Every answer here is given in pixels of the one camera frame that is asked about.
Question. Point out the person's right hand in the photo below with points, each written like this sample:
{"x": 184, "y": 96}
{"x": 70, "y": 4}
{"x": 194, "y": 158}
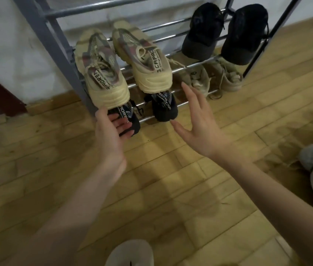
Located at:
{"x": 206, "y": 130}

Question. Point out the person's left hand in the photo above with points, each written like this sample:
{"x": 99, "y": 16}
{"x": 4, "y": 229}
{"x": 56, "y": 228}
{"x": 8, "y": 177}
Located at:
{"x": 108, "y": 141}

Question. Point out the person's right thumb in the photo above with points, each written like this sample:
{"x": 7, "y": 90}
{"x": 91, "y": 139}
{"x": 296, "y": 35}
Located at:
{"x": 181, "y": 130}

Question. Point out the person's left fingers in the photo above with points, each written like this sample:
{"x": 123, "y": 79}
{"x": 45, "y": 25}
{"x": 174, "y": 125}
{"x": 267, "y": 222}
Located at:
{"x": 120, "y": 126}

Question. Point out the person's right forearm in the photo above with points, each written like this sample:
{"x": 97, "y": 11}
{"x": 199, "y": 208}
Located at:
{"x": 278, "y": 207}

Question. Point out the person's left forearm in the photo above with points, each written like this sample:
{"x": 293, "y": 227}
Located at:
{"x": 76, "y": 213}

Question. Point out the cream lace-up sneaker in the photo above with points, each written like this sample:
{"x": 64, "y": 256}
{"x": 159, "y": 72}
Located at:
{"x": 198, "y": 78}
{"x": 230, "y": 78}

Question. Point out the plain black shoe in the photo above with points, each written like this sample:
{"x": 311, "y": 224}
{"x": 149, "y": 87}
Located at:
{"x": 202, "y": 30}
{"x": 244, "y": 35}

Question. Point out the grey metal shoe rack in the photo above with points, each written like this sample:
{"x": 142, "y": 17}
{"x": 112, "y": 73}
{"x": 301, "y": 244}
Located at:
{"x": 51, "y": 38}

